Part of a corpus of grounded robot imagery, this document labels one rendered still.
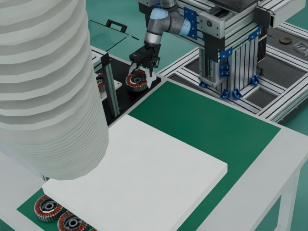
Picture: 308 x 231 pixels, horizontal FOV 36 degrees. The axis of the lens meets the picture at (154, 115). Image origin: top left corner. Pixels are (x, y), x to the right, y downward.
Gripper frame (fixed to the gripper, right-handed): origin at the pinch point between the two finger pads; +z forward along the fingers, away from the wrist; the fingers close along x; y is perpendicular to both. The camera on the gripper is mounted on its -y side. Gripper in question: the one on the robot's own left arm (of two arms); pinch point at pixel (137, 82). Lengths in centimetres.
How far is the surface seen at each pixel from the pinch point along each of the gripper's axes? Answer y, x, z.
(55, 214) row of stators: -62, -28, 37
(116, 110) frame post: -16.8, -5.9, 10.3
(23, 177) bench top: -57, -1, 39
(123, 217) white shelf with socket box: -86, -75, 2
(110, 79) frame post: -26.5, -6.3, -5.0
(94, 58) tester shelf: -38.5, -6.3, -14.4
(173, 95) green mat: 8.8, -15.8, 0.3
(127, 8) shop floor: 164, 162, 0
